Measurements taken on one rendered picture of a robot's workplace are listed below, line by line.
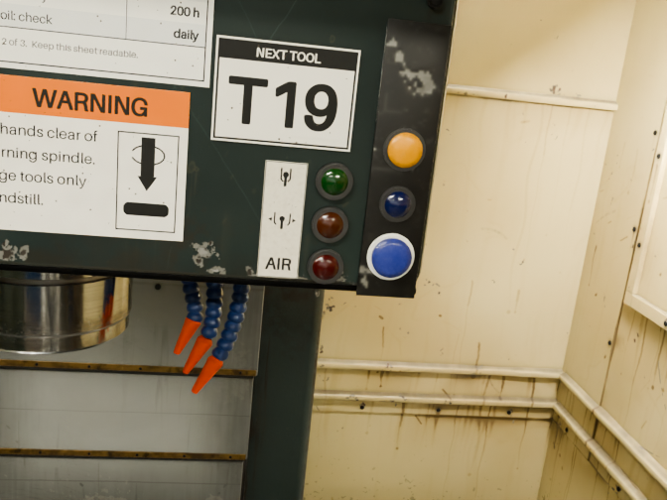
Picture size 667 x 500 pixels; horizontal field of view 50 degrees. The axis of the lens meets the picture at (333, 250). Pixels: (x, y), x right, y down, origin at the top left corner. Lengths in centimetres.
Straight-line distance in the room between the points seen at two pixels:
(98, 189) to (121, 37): 10
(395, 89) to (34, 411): 97
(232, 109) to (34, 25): 14
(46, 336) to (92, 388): 59
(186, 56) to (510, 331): 138
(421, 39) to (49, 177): 27
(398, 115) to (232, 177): 13
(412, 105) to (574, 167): 122
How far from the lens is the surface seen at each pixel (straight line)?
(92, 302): 70
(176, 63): 51
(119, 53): 51
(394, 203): 52
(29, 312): 70
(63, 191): 53
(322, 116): 51
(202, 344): 73
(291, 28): 51
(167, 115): 51
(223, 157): 51
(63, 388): 130
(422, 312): 169
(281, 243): 52
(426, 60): 52
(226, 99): 50
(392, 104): 51
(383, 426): 180
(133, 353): 125
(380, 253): 52
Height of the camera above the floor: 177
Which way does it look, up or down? 15 degrees down
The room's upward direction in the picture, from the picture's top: 6 degrees clockwise
